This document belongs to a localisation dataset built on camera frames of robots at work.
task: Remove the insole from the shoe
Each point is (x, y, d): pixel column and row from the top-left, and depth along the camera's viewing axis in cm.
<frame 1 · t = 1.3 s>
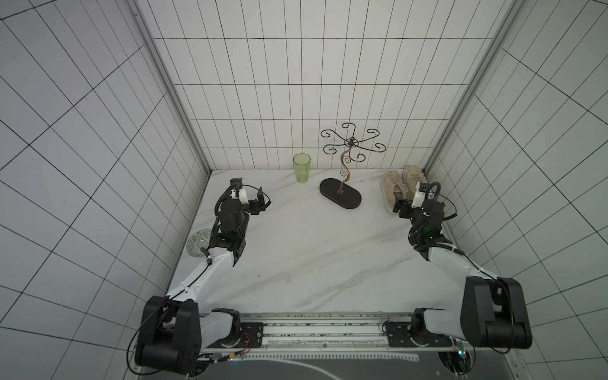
left hand: (247, 192, 84), fingers open
right hand: (412, 193, 87), fingers open
green plastic cup: (302, 163, 109), point 13 cm above the table
metal jewelry stand: (344, 195, 112), on the table
beige lace-up shoe: (393, 188, 105), point 8 cm above the table
beige shoe: (411, 176, 114), point 5 cm above the table
patterned ceramic bowl: (195, 240, 91), point 6 cm above the table

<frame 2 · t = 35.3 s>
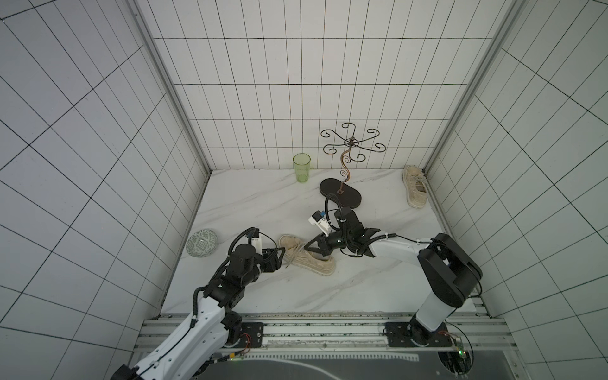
left hand: (276, 253, 82), fingers open
right hand: (307, 240, 84), fingers closed
beige lace-up shoe: (296, 253, 87), point 6 cm above the table
the other named things where they were.

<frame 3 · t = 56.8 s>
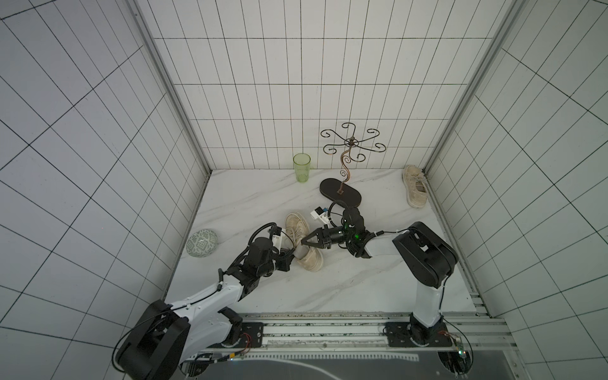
left hand: (292, 257, 85), fingers closed
right hand: (305, 238, 81), fingers closed
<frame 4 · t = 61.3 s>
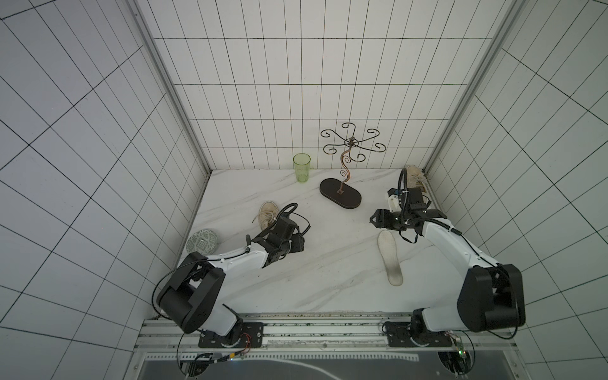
left hand: (295, 244, 90), fingers open
right hand: (378, 215, 89), fingers open
